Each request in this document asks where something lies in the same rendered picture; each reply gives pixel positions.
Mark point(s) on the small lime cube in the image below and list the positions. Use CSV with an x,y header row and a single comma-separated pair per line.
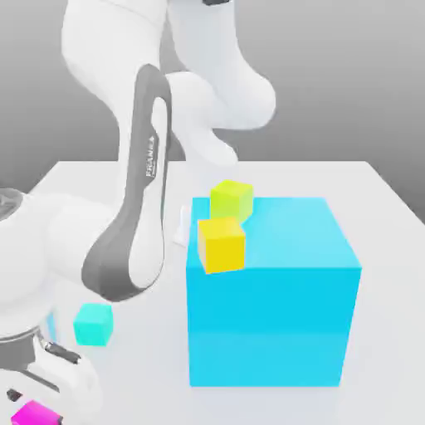
x,y
230,201

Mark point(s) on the large cyan box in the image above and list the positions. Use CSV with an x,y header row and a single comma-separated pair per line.
x,y
272,318

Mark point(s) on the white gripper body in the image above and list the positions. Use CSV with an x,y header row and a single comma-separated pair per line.
x,y
78,388

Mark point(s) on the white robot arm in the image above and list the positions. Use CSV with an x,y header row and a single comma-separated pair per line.
x,y
109,99

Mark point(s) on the small turquoise cube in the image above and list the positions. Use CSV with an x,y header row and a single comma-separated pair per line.
x,y
93,325

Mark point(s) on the small yellow cube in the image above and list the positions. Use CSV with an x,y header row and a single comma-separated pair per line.
x,y
224,249

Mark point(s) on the small magenta cube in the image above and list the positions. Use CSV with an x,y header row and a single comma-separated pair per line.
x,y
35,415

